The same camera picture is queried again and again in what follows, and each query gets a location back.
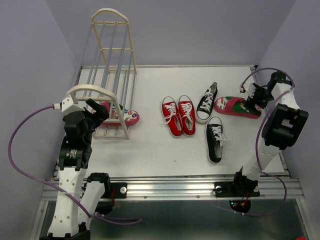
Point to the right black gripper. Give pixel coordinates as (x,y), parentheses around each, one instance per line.
(250,102)

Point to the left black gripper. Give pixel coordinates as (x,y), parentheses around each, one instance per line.
(101,113)

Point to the pink sandal with green strap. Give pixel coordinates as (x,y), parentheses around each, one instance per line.
(131,117)

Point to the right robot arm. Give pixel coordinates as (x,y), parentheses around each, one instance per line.
(280,127)

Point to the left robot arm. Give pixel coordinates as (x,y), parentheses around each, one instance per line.
(77,201)

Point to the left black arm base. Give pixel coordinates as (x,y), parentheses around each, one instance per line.
(100,198)

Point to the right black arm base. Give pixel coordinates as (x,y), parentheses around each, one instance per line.
(239,200)

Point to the cream shoe shelf with metal rods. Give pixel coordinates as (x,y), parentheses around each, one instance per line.
(107,70)

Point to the black canvas sneaker lower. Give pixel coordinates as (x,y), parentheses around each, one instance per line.
(214,139)

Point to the black canvas sneaker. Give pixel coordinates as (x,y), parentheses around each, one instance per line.
(205,106)
(214,139)

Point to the black canvas sneaker upper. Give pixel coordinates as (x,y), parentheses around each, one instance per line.
(205,106)

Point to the red canvas sneaker right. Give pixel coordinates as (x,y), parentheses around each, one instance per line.
(187,115)

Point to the red canvas sneaker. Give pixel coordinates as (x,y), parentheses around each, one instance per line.
(171,116)
(187,115)

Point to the red canvas sneaker left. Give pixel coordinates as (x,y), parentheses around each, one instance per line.
(171,116)

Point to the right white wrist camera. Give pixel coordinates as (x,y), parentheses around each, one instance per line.
(249,88)

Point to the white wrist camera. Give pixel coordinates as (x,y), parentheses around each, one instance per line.
(249,88)
(68,105)

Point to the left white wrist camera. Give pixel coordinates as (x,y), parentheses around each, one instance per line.
(68,105)

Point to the aluminium mounting rail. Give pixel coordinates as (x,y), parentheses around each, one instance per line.
(191,188)

